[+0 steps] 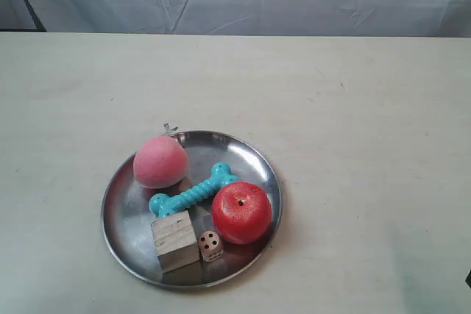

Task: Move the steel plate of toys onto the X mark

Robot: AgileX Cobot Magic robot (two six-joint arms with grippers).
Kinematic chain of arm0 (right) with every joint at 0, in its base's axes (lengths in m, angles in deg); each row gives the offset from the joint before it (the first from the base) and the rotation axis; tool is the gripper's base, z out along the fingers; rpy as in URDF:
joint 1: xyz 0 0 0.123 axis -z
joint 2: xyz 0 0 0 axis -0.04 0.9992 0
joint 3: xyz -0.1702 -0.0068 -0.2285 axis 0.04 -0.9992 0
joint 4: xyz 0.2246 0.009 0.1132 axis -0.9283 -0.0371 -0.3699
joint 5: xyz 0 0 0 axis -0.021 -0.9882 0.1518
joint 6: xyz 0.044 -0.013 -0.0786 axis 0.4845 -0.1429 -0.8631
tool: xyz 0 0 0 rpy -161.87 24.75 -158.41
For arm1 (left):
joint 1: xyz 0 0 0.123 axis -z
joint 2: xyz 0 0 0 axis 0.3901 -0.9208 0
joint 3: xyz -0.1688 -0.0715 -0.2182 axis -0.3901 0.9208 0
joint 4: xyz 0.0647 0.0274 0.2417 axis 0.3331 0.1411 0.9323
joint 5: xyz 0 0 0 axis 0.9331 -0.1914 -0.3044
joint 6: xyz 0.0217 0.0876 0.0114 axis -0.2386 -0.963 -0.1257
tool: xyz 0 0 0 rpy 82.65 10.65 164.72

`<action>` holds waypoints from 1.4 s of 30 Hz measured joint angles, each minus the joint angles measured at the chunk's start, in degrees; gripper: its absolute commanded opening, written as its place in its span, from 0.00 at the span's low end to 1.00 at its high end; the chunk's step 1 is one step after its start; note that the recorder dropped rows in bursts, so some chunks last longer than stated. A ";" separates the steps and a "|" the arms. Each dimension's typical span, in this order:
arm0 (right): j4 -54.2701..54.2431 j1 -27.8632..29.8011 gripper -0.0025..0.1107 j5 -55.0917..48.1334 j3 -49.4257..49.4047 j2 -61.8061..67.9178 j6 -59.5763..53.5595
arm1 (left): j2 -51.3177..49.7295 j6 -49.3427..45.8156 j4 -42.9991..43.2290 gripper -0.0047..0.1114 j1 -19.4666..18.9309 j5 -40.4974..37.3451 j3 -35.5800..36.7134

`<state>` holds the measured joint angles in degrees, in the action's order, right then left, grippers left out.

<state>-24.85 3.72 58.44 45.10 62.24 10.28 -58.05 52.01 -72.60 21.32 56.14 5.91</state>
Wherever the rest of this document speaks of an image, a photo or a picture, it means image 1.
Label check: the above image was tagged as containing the round metal plate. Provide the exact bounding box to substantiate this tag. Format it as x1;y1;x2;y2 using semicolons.
101;130;283;290

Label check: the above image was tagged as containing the red apple toy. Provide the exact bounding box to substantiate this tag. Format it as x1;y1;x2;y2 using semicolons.
211;182;272;245

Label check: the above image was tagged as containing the pink peach toy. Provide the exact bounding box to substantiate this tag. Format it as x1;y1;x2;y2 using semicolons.
133;136;189;189

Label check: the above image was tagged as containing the teal bone toy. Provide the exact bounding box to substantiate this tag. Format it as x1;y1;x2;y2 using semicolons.
149;163;239;218

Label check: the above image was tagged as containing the small wooden die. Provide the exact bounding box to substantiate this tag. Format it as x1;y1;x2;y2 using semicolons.
198;230;224;263

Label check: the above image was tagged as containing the wooden cube block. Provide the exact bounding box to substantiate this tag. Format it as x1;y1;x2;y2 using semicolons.
151;211;200;273

